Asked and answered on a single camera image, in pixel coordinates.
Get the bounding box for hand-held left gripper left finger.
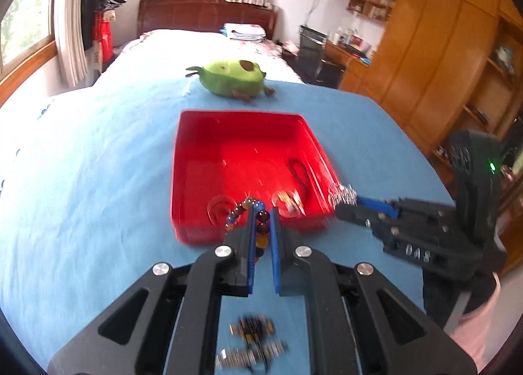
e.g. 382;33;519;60
47;208;260;375

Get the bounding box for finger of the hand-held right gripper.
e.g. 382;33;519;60
355;195;403;216
335;207;393;237

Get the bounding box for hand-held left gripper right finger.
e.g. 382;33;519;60
270;207;479;375

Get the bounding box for multicoloured bead bracelet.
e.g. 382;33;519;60
225;197;272;265

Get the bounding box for silver bangle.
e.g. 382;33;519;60
272;190;305;218

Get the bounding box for red-brown ring bangle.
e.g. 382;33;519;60
207;195;235;226

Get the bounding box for red tin box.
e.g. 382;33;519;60
169;110;342;246

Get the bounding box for person's pink garment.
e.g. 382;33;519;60
447;269;505;371

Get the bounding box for silver metal watch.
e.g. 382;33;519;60
216;340;287;371

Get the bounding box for wooden desk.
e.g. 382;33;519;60
325;40;372;94

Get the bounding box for blue blanket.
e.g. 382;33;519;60
0;77;456;375

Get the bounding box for black office chair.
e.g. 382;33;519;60
294;25;346;88

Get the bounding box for green avocado plush toy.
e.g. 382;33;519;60
186;59;275;104

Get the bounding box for wooden wardrobe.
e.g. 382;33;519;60
339;0;523;180

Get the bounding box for bed quilt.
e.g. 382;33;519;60
94;29;307;86

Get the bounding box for folded towels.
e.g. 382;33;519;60
221;23;266;41

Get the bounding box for dark wooden headboard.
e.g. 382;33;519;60
137;0;279;40

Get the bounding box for red bag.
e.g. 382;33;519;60
93;11;115;63

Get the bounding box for black hanging garment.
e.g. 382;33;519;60
80;0;103;51

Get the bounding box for wooden wall shelf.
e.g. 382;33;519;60
347;0;399;24

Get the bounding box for large wooden frame window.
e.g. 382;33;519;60
0;0;56;94

